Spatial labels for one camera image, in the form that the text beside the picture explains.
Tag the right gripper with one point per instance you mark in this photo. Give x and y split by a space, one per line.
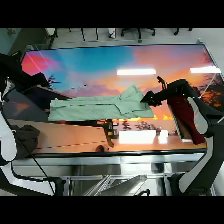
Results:
152 98

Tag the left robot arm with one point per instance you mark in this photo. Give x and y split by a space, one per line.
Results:
6 137

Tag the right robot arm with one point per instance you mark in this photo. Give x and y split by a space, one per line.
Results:
200 116

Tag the pale green shirt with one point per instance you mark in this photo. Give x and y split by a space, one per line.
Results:
96 108

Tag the black office chair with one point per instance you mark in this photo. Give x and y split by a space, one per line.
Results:
139 32

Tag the red garment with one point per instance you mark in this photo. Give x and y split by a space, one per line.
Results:
185 115

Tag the silver frame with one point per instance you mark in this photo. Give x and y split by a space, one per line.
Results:
110 186

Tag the dark brown garment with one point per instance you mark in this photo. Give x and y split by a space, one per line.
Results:
26 140

